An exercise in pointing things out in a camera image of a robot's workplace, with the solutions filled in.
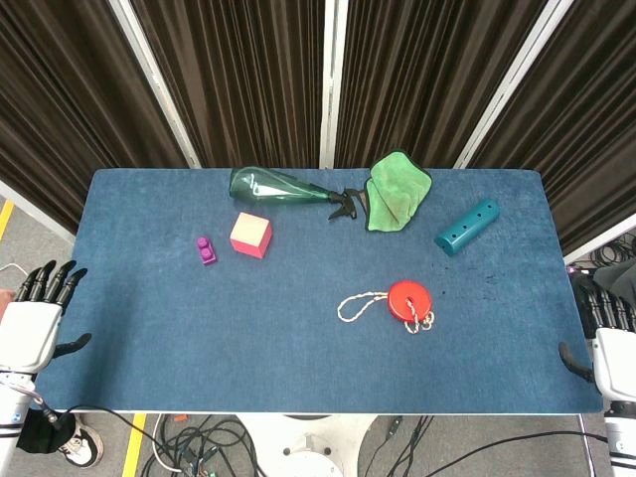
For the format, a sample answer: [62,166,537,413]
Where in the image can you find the pink and cream cube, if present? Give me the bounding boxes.
[230,212,273,260]

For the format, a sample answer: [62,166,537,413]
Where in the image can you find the white floor cable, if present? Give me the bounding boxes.
[150,414,186,473]

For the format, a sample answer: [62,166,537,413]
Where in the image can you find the coiled black cables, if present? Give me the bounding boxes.
[589,232,636,267]

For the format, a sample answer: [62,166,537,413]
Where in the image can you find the green spray bottle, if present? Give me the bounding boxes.
[229,167,369,222]

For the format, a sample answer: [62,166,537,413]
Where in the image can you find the purple toy brick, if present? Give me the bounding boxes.
[196,236,220,267]

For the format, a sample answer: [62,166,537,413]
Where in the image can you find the black floor cable bundle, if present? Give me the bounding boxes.
[143,414,262,477]

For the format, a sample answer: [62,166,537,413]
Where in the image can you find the black and white sneaker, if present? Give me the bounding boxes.
[58,415,104,468]

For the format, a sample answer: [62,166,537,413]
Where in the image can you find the green microfiber cloth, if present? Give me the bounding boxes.
[365,150,433,234]

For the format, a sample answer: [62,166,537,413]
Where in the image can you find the teal cylinder with holes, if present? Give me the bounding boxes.
[434,198,501,257]

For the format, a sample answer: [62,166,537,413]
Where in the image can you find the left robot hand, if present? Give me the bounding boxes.
[0,259,92,373]

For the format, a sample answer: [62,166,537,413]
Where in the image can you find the blue table mat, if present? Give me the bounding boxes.
[37,167,605,414]

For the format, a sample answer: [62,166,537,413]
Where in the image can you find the white partition post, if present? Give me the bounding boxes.
[318,0,349,169]
[107,0,203,169]
[452,0,565,170]

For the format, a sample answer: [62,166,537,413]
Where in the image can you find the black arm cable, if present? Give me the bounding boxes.
[35,395,188,473]

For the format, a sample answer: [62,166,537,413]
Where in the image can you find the dark brown curtain panel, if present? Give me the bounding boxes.
[0,0,193,235]
[129,0,329,169]
[469,0,636,254]
[333,0,551,169]

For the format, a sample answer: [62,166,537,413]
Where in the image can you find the long black floor cable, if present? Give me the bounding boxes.
[387,414,610,477]

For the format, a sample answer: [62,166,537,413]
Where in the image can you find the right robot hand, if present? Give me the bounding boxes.
[558,275,636,398]

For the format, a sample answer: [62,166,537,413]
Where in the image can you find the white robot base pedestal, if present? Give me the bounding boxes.
[238,413,380,477]

